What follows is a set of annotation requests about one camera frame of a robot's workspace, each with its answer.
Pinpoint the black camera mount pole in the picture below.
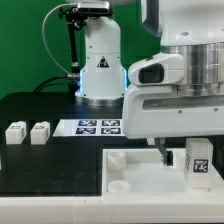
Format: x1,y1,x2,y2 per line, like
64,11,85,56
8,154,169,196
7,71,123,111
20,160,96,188
58,7,87,95

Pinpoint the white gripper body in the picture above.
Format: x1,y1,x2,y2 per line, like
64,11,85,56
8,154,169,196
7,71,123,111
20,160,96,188
122,85,224,139

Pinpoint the grey cable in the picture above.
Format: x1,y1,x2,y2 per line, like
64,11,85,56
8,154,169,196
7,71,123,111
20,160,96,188
41,3,75,76

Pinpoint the white L-shaped fence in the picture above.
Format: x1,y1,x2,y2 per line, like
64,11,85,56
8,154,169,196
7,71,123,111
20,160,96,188
0,151,224,224

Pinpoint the white sheet with markers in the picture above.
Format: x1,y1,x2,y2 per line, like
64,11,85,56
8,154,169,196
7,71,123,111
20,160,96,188
53,119,123,137

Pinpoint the grey overhead camera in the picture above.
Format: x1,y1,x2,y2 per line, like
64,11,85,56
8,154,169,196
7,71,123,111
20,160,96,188
77,1,110,15

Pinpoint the white square tabletop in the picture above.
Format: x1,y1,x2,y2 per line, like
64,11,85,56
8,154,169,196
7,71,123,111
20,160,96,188
102,149,217,193

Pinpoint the black cable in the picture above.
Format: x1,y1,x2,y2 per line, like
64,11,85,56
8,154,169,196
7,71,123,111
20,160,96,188
32,75,81,94

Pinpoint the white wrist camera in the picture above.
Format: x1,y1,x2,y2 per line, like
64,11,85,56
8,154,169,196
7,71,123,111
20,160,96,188
128,53,184,86

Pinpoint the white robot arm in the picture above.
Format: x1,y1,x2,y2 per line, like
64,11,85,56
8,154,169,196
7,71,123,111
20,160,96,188
122,0,224,165

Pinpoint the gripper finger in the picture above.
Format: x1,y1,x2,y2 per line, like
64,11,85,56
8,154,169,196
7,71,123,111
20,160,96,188
155,138,173,166

